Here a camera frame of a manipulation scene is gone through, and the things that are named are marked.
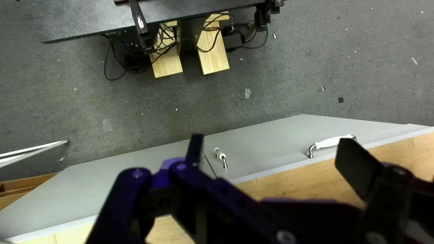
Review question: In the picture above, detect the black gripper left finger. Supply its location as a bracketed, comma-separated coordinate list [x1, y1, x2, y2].
[85, 133, 282, 244]

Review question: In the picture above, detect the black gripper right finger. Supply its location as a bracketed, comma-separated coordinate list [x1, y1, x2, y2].
[333, 137, 434, 244]

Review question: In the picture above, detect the white base cabinet wood top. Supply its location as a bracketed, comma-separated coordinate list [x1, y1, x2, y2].
[0, 113, 434, 244]

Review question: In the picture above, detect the small silver cabinet lock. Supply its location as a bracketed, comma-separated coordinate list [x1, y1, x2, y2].
[213, 147, 229, 171]

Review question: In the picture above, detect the white tripod leg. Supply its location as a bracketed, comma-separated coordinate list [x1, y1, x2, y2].
[0, 139, 70, 170]

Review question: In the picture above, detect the light wooden block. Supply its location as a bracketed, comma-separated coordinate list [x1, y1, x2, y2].
[147, 19, 184, 79]
[195, 11, 230, 76]

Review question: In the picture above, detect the black power box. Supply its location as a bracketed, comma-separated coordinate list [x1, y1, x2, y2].
[223, 30, 246, 52]

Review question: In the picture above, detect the black metal stand pole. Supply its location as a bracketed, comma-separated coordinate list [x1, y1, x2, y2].
[127, 0, 156, 55]

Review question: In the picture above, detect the dark table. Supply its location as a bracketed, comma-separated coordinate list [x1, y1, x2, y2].
[42, 0, 272, 45]

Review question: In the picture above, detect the silver cabinet drawer handle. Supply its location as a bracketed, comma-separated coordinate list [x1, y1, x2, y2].
[306, 133, 358, 160]

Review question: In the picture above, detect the black floor cable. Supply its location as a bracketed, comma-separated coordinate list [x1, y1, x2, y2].
[101, 34, 130, 83]

